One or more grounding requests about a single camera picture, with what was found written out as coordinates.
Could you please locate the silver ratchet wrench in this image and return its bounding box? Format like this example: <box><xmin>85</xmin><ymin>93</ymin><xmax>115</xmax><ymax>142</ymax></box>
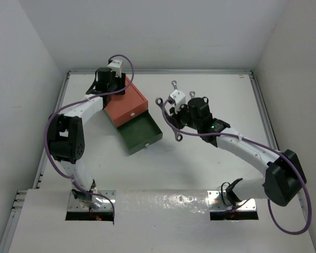
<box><xmin>155</xmin><ymin>98</ymin><xmax>183</xmax><ymax>142</ymax></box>

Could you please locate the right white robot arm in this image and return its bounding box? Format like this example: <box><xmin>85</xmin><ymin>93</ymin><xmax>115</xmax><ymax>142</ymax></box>
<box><xmin>165</xmin><ymin>95</ymin><xmax>307</xmax><ymax>207</ymax></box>

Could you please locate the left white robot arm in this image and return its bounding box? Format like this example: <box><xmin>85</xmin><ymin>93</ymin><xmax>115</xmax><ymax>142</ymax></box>
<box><xmin>46</xmin><ymin>65</ymin><xmax>126</xmax><ymax>210</ymax></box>

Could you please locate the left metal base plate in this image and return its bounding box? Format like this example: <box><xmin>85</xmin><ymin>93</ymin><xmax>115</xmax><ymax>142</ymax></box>
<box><xmin>67</xmin><ymin>189</ymin><xmax>115</xmax><ymax>212</ymax></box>

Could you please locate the silver open-end wrench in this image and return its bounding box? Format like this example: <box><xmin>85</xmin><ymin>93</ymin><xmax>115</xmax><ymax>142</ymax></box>
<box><xmin>189</xmin><ymin>91</ymin><xmax>195</xmax><ymax>99</ymax></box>

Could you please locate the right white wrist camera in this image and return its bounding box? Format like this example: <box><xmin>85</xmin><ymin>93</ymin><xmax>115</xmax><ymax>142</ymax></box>
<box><xmin>169</xmin><ymin>89</ymin><xmax>186</xmax><ymax>113</ymax></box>

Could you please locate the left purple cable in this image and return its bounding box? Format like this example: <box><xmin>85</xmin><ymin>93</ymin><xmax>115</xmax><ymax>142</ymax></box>
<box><xmin>43</xmin><ymin>54</ymin><xmax>135</xmax><ymax>219</ymax></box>

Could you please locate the white front cover board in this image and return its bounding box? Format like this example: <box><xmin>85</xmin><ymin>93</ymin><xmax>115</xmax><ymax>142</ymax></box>
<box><xmin>9</xmin><ymin>189</ymin><xmax>314</xmax><ymax>252</ymax></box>

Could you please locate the green drawer box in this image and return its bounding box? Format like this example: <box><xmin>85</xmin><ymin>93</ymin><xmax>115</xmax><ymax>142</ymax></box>
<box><xmin>117</xmin><ymin>110</ymin><xmax>163</xmax><ymax>155</ymax></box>

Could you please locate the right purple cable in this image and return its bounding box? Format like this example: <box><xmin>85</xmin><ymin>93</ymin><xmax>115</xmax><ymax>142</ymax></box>
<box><xmin>161</xmin><ymin>99</ymin><xmax>313</xmax><ymax>235</ymax></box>

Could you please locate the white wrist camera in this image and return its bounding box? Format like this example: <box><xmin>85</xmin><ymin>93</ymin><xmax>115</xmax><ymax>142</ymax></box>
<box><xmin>169</xmin><ymin>89</ymin><xmax>186</xmax><ymax>113</ymax></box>
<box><xmin>107</xmin><ymin>59</ymin><xmax>123</xmax><ymax>77</ymax></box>

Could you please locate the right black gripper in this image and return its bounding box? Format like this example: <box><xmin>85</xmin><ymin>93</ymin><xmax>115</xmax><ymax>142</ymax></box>
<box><xmin>167</xmin><ymin>101</ymin><xmax>201</xmax><ymax>130</ymax></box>

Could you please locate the orange drawer box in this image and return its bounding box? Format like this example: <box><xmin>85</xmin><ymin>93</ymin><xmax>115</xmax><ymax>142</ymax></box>
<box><xmin>104</xmin><ymin>84</ymin><xmax>149</xmax><ymax>128</ymax></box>

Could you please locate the metal base plate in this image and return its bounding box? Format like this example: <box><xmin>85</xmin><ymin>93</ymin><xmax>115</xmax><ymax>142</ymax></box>
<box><xmin>207</xmin><ymin>190</ymin><xmax>257</xmax><ymax>212</ymax></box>
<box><xmin>67</xmin><ymin>189</ymin><xmax>115</xmax><ymax>212</ymax></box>

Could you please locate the silver combination wrench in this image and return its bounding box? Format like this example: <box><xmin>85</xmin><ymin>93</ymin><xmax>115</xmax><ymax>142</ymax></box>
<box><xmin>171</xmin><ymin>80</ymin><xmax>178</xmax><ymax>91</ymax></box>

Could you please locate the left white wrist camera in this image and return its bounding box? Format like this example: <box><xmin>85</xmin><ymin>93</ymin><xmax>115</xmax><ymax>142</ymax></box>
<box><xmin>107</xmin><ymin>59</ymin><xmax>123</xmax><ymax>77</ymax></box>

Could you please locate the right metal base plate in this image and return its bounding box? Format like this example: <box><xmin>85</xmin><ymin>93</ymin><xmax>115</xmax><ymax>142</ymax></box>
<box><xmin>207</xmin><ymin>190</ymin><xmax>257</xmax><ymax>212</ymax></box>

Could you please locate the purple cable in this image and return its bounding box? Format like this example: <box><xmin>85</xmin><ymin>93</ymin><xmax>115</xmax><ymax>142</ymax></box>
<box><xmin>43</xmin><ymin>54</ymin><xmax>135</xmax><ymax>219</ymax></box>
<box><xmin>161</xmin><ymin>99</ymin><xmax>313</xmax><ymax>235</ymax></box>

